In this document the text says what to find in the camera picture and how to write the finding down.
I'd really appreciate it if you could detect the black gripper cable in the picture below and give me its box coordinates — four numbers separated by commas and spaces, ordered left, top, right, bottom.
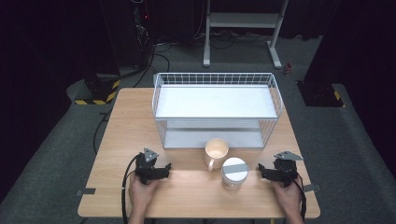
293, 177, 308, 222
120, 154, 140, 224

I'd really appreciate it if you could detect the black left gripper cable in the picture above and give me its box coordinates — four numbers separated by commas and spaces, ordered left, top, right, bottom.
120, 154, 140, 224

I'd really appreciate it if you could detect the bundle of cables under stand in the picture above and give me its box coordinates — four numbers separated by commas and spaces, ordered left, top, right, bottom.
193, 29, 273, 50

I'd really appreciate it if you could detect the beige mug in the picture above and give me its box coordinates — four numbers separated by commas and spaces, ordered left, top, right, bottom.
204, 137, 231, 173

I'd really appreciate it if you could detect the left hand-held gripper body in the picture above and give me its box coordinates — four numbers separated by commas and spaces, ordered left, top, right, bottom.
134, 147, 161, 186

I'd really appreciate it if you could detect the white jar with grey-taped lid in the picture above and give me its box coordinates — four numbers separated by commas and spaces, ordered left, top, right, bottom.
220, 157, 250, 191

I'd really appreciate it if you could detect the thin black floor cable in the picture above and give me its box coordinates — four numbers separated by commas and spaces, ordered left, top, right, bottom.
92, 110, 112, 155

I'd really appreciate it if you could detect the white metal stand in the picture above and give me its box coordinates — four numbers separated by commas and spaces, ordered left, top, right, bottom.
202, 0, 290, 70

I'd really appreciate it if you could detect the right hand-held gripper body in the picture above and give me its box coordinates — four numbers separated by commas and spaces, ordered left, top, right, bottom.
266, 150, 304, 189

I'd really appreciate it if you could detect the grey tape strip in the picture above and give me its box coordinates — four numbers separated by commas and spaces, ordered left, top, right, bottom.
76, 188, 97, 197
303, 183, 322, 193

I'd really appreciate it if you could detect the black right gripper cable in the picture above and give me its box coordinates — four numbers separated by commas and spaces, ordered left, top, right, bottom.
293, 177, 308, 222

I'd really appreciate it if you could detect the white wire shelf rack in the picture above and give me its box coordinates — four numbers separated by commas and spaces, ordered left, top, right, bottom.
151, 72, 284, 150

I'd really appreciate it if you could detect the black base with yellow stripes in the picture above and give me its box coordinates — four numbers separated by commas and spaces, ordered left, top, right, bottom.
74, 74, 121, 106
296, 79, 347, 108

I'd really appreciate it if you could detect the person's right hand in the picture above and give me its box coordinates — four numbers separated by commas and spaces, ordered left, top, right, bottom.
272, 177, 304, 217

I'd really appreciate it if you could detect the person's left hand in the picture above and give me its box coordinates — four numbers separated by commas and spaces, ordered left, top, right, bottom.
128, 174, 162, 216

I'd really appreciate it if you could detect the dark equipment tower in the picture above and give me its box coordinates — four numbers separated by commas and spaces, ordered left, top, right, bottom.
130, 0, 157, 70

